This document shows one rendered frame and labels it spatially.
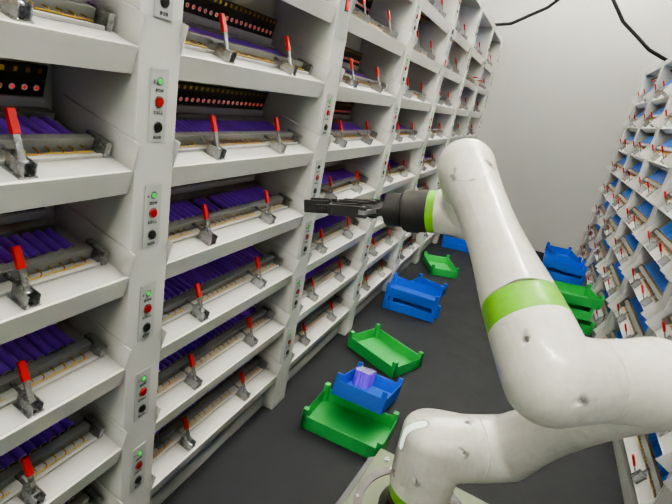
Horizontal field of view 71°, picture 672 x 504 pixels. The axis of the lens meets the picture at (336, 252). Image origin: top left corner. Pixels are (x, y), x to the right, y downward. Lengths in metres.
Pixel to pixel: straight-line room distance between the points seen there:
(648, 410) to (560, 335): 0.14
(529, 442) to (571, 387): 0.34
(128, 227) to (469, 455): 0.76
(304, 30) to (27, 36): 0.89
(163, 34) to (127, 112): 0.14
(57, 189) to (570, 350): 0.74
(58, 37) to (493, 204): 0.67
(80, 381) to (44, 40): 0.58
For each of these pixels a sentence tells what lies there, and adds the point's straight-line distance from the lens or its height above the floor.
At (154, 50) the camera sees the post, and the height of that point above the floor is 1.15.
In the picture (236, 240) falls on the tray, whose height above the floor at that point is 0.75.
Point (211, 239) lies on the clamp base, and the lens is 1.13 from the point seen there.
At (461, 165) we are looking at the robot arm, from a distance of 0.88.
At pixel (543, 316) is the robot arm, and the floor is 0.92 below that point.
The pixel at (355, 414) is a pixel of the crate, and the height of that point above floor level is 0.00.
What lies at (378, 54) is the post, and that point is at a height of 1.30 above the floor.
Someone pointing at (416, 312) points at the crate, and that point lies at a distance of 2.76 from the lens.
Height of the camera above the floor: 1.15
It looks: 19 degrees down
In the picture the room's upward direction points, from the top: 11 degrees clockwise
